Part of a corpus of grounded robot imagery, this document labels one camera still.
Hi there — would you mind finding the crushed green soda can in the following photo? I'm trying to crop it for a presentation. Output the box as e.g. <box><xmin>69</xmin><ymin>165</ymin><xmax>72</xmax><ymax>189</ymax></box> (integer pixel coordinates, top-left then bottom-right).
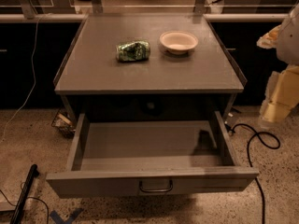
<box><xmin>116</xmin><ymin>40</ymin><xmax>150</xmax><ymax>63</ymax></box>

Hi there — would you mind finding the dark metal drawer handle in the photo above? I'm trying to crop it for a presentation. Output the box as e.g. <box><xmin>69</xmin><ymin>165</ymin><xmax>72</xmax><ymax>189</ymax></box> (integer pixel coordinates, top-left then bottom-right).
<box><xmin>139</xmin><ymin>180</ymin><xmax>173</xmax><ymax>193</ymax></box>

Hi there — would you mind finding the white hanging cable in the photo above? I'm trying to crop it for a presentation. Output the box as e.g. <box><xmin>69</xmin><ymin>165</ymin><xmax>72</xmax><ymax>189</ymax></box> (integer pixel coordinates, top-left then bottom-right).
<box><xmin>0</xmin><ymin>13</ymin><xmax>48</xmax><ymax>142</ymax></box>

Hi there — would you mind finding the grey top drawer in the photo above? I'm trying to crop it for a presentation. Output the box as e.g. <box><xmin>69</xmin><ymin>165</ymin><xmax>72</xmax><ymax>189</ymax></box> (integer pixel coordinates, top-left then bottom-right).
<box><xmin>46</xmin><ymin>111</ymin><xmax>259</xmax><ymax>198</ymax></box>

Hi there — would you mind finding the black pole on floor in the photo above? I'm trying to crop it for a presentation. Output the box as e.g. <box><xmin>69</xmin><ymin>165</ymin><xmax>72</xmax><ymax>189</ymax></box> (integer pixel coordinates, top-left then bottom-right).
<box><xmin>9</xmin><ymin>164</ymin><xmax>39</xmax><ymax>224</ymax></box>

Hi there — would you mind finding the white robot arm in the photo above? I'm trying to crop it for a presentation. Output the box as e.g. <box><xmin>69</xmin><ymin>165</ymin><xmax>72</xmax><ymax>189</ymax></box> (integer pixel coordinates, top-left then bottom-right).
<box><xmin>257</xmin><ymin>4</ymin><xmax>299</xmax><ymax>126</ymax></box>

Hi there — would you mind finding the wire basket on floor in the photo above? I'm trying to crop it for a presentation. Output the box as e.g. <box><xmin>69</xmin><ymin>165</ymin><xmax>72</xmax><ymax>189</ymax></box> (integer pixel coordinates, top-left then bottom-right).
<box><xmin>51</xmin><ymin>110</ymin><xmax>75</xmax><ymax>138</ymax></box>

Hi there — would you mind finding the grey metal cabinet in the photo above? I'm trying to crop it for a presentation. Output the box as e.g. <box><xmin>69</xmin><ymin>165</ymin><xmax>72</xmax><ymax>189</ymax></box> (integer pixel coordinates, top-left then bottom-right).
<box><xmin>55</xmin><ymin>13</ymin><xmax>246</xmax><ymax>113</ymax></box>

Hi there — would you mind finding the thin black floor cable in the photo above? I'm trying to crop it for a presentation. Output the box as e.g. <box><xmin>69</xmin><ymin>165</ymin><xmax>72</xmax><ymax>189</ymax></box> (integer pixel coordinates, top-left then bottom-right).
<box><xmin>0</xmin><ymin>181</ymin><xmax>50</xmax><ymax>224</ymax></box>

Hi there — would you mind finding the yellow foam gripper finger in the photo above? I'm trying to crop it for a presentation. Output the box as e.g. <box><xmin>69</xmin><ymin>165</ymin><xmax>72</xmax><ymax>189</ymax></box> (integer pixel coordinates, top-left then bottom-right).
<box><xmin>257</xmin><ymin>25</ymin><xmax>280</xmax><ymax>49</ymax></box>
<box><xmin>260</xmin><ymin>65</ymin><xmax>299</xmax><ymax>123</ymax></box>

